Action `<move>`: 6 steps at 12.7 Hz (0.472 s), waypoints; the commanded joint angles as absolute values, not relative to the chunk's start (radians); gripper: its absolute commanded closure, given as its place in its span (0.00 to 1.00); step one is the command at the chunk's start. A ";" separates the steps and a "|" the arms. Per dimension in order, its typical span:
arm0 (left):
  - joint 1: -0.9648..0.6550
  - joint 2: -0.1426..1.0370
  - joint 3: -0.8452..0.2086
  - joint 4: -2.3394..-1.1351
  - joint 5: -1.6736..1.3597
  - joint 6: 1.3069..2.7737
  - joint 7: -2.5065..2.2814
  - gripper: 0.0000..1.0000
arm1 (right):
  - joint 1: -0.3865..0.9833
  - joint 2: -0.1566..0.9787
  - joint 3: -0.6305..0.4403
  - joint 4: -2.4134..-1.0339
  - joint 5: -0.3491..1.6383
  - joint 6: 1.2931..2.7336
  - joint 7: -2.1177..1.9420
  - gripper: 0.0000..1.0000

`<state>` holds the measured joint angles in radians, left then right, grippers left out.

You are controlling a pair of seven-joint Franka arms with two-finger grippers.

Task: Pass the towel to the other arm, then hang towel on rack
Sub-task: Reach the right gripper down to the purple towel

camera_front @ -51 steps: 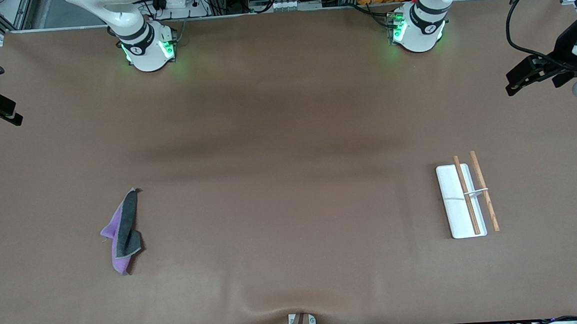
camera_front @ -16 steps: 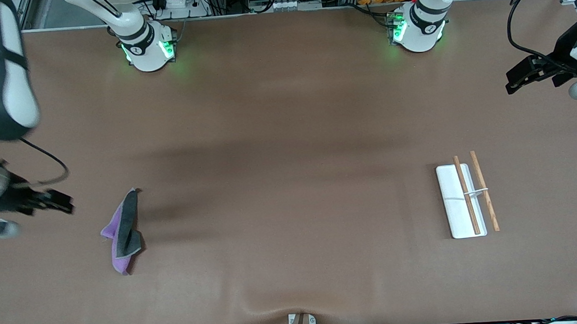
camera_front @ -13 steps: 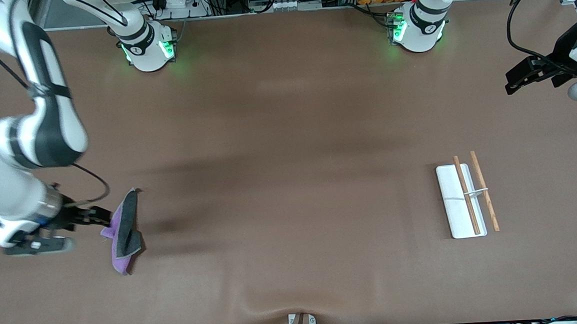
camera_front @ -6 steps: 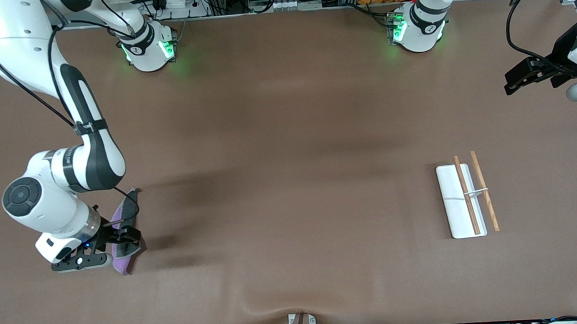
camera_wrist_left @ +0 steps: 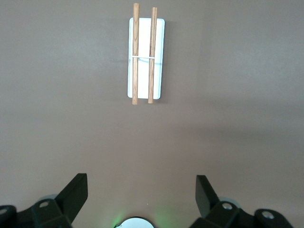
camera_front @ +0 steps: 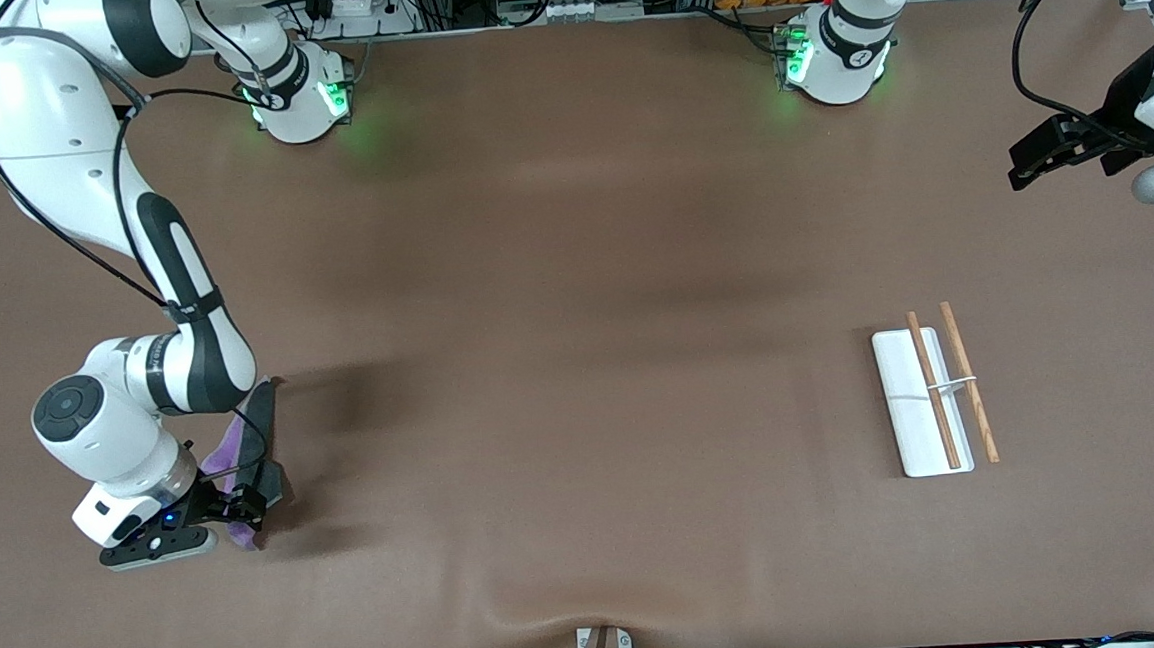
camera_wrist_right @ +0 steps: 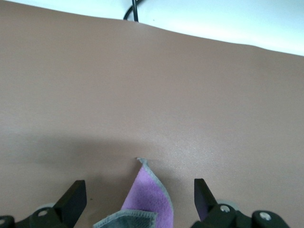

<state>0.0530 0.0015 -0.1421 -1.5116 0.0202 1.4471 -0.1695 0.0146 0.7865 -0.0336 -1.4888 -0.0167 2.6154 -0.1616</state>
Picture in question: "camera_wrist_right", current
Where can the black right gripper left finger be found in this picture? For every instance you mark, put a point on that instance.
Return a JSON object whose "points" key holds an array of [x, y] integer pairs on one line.
{"points": [[71, 202]]}

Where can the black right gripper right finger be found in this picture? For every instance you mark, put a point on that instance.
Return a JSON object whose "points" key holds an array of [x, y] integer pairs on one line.
{"points": [[204, 202]]}

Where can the purple and grey towel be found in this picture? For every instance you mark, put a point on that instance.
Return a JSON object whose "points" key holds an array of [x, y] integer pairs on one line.
{"points": [[147, 194]]}

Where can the brown table mat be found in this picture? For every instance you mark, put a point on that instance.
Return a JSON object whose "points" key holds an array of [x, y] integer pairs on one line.
{"points": [[95, 95]]}

